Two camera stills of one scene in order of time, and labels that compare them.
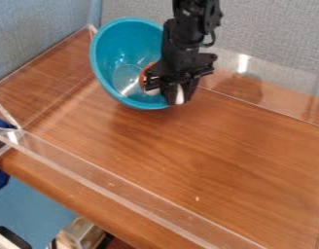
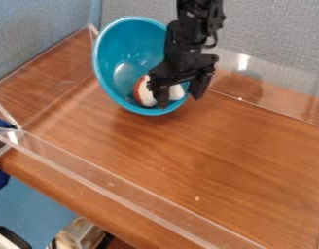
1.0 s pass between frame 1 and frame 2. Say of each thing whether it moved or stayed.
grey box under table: stayed
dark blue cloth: stayed
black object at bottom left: stayed
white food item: moved
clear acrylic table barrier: stayed
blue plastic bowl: moved
